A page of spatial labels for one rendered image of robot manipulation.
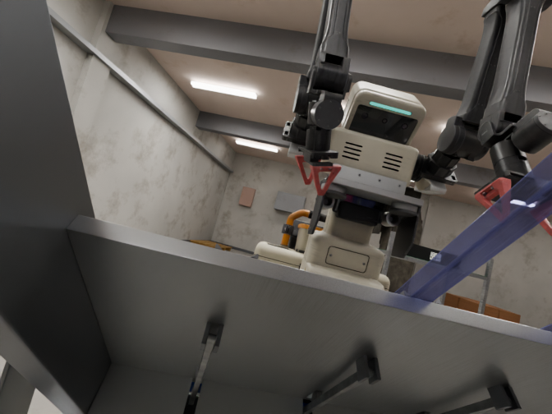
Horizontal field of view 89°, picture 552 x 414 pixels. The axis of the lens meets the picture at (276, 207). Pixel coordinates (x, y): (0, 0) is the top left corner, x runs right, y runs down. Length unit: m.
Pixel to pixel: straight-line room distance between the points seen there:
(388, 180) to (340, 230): 0.20
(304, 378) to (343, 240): 0.63
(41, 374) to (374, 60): 3.56
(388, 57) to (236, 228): 7.07
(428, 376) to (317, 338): 0.10
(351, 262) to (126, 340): 0.69
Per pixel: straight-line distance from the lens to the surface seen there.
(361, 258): 0.87
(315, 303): 0.17
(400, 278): 7.18
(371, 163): 0.89
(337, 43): 0.70
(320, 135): 0.66
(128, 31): 4.52
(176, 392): 0.32
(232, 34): 3.91
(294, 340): 0.21
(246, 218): 9.28
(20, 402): 0.36
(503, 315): 7.82
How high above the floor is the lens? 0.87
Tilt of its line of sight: 5 degrees up
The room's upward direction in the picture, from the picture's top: 15 degrees clockwise
